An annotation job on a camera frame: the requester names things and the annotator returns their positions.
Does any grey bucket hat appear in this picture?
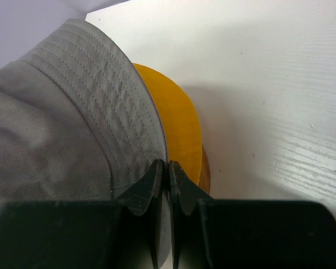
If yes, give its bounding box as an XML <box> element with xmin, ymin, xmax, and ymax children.
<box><xmin>0</xmin><ymin>18</ymin><xmax>170</xmax><ymax>268</ymax></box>

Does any wooden hat stand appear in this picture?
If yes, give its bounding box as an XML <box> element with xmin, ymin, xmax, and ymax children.
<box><xmin>198</xmin><ymin>147</ymin><xmax>211</xmax><ymax>194</ymax></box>

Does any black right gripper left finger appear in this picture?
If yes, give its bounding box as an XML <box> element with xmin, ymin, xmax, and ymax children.
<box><xmin>0</xmin><ymin>160</ymin><xmax>164</xmax><ymax>268</ymax></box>

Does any yellow bucket hat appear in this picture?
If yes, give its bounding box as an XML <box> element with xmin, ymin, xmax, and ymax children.
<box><xmin>134</xmin><ymin>63</ymin><xmax>202</xmax><ymax>184</ymax></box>

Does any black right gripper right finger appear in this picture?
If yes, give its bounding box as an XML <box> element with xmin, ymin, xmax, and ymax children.
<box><xmin>169</xmin><ymin>161</ymin><xmax>336</xmax><ymax>268</ymax></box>

